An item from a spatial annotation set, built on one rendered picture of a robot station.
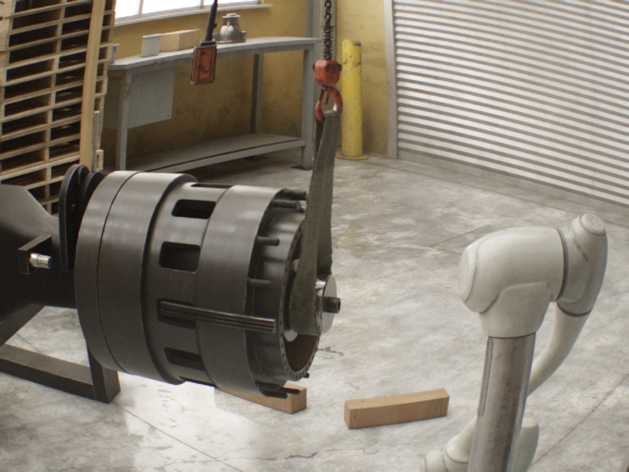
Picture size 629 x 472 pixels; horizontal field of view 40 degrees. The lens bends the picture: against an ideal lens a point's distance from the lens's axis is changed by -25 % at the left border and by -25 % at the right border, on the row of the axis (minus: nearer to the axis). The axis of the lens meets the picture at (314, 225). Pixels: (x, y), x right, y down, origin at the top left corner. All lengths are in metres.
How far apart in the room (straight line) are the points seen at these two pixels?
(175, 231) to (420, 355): 2.32
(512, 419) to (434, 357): 2.89
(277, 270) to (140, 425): 1.51
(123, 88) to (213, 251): 4.68
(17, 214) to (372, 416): 1.70
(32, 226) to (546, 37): 5.79
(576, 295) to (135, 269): 1.17
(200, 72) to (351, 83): 6.40
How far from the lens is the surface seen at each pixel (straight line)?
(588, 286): 1.72
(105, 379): 3.90
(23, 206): 2.93
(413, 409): 3.85
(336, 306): 2.55
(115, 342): 2.54
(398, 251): 6.23
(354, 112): 8.82
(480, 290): 1.62
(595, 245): 1.68
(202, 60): 2.42
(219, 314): 2.37
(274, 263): 2.41
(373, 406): 3.80
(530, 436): 2.06
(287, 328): 2.56
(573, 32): 7.77
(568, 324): 1.79
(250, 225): 2.42
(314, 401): 4.10
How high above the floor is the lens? 1.65
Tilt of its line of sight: 14 degrees down
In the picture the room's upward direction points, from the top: 1 degrees clockwise
